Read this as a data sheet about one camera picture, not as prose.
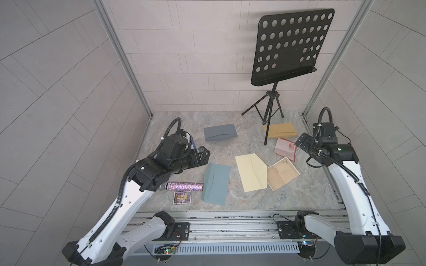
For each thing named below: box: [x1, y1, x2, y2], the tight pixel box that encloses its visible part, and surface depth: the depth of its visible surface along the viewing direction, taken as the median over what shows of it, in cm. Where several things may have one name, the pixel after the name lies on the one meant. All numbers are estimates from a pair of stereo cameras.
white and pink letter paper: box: [274, 137, 298, 162], surface depth 101 cm
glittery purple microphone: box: [159, 181, 204, 192], surface depth 82 cm
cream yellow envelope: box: [235, 152, 268, 193], surface depth 91 cm
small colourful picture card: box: [173, 191, 192, 206], surface depth 80 cm
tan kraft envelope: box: [262, 122, 298, 138], surface depth 114 cm
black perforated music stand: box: [241, 7, 335, 146], surface depth 70 cm
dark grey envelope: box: [203, 123, 238, 142], surface depth 111 cm
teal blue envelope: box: [202, 162, 231, 206], surface depth 87 cm
